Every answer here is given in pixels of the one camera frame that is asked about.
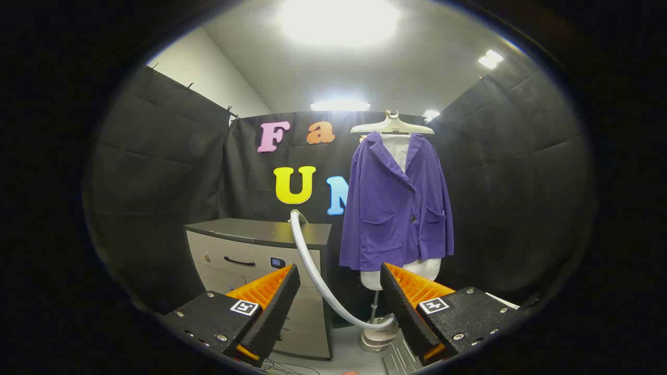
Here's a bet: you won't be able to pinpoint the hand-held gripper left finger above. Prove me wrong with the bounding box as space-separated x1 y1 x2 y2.
162 264 301 368

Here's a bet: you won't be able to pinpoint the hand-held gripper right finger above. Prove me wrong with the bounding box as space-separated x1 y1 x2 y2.
380 262 522 367

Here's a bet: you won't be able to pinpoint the garment steamer base with pole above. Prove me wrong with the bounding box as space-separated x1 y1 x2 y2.
359 290 401 353

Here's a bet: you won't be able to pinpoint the purple corduroy jacket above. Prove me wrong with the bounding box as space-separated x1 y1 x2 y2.
339 131 455 272

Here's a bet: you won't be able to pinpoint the white clothes hanger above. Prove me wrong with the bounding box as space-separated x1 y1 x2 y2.
350 110 435 137

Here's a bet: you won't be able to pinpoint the grey ribbed plate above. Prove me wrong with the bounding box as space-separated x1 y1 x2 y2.
382 333 425 375

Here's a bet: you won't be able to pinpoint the grey drawer cabinet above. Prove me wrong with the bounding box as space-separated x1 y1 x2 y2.
183 218 334 361

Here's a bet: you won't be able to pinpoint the white mannequin torso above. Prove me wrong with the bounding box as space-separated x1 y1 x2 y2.
361 133 441 291

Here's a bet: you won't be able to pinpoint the black backdrop cloth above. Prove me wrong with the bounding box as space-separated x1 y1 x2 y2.
86 49 595 323

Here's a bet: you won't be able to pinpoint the black floor cables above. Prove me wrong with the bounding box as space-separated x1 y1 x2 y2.
261 357 321 375

